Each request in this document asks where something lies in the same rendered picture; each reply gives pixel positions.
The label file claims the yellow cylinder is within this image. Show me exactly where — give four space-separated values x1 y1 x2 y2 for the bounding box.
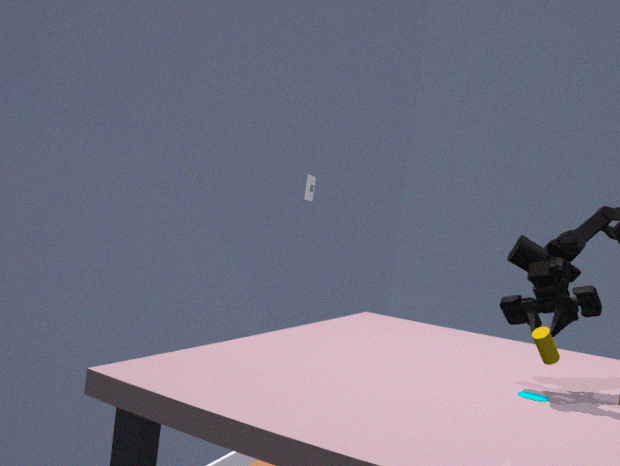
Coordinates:
532 327 560 365

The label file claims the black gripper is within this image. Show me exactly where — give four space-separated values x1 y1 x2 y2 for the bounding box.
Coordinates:
500 277 602 337

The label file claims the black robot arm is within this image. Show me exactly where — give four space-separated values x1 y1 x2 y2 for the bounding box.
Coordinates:
507 206 620 292

